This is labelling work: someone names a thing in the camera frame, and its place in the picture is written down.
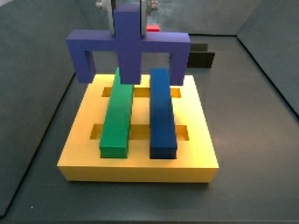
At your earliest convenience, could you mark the yellow slotted board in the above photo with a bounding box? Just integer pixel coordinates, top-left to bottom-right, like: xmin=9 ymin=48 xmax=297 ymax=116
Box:
xmin=57 ymin=74 xmax=218 ymax=183

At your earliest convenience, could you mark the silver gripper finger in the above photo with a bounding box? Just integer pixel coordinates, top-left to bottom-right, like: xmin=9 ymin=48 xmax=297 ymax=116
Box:
xmin=96 ymin=0 xmax=116 ymax=34
xmin=138 ymin=0 xmax=158 ymax=35

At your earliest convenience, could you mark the red comb-shaped block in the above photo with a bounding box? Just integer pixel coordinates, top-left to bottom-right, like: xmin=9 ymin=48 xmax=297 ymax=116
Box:
xmin=145 ymin=24 xmax=160 ymax=32

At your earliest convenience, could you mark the black rectangular holder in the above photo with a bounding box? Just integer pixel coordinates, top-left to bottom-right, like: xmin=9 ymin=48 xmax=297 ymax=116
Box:
xmin=186 ymin=44 xmax=214 ymax=68

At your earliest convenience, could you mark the green long bar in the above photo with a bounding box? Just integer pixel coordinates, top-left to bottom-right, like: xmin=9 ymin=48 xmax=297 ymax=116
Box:
xmin=98 ymin=70 xmax=133 ymax=158

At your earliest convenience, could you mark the purple comb-shaped block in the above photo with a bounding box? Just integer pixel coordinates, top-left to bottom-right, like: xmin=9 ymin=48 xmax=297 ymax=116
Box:
xmin=66 ymin=3 xmax=190 ymax=86

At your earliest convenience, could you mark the blue long bar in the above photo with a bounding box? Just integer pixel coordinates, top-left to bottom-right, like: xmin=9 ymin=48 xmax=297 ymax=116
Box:
xmin=149 ymin=68 xmax=177 ymax=159

